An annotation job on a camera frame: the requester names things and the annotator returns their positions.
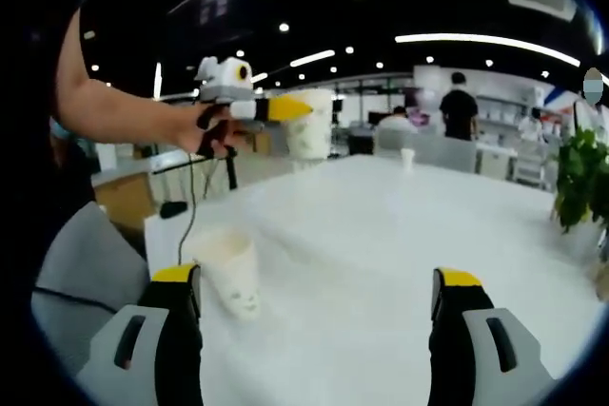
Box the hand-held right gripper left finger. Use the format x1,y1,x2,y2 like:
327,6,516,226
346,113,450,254
78,262,206,406

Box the person's left hand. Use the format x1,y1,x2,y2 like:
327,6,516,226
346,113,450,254
173,104,265,160

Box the black oval object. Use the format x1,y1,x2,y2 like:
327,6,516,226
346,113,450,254
159,200,188,220

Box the white table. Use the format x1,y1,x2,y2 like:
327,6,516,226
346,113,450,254
144,154,608,406

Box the grey office chair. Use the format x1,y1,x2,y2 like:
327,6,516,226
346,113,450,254
30,201,151,378

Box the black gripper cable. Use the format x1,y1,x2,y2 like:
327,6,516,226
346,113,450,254
31,151,213,315

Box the grey chair back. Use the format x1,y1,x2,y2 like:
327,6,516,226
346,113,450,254
373,126,416,156
414,134,478,173

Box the white wall shelf unit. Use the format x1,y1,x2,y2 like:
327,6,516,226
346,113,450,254
475,94,522,129

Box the white frame chair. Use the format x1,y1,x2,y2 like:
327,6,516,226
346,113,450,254
511,139,556,186

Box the white top wooden cabinet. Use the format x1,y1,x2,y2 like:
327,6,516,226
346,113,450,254
91,151,210,231

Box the person's own dark clothing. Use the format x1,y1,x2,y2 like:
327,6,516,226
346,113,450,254
18,0,96,217

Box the curved ceiling light strip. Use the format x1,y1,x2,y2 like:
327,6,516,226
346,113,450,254
394,33,609,87

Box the row of office desks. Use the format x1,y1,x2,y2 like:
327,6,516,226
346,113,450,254
332,87,382,156

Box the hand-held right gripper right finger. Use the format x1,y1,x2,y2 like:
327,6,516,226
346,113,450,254
427,266,556,406

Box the potted green plant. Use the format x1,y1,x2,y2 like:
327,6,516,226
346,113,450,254
554,127,609,235

